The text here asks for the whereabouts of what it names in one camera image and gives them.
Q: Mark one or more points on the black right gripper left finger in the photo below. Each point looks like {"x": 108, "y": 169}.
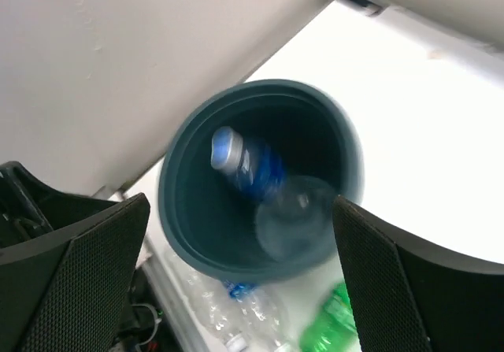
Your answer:
{"x": 65, "y": 290}

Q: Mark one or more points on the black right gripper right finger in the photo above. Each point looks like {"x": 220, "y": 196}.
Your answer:
{"x": 409, "y": 294}

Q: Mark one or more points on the green plastic soda bottle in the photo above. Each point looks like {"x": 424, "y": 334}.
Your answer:
{"x": 333, "y": 328}

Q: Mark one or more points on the blue label water bottle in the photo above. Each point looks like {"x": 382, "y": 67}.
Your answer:
{"x": 293, "y": 216}

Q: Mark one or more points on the dark teal plastic bin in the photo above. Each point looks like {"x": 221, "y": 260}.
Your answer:
{"x": 207, "y": 221}

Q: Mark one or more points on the clear bottle without label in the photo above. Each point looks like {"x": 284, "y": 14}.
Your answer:
{"x": 210, "y": 303}

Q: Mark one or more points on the clear bottle blue label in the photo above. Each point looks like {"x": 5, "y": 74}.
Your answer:
{"x": 262, "y": 314}

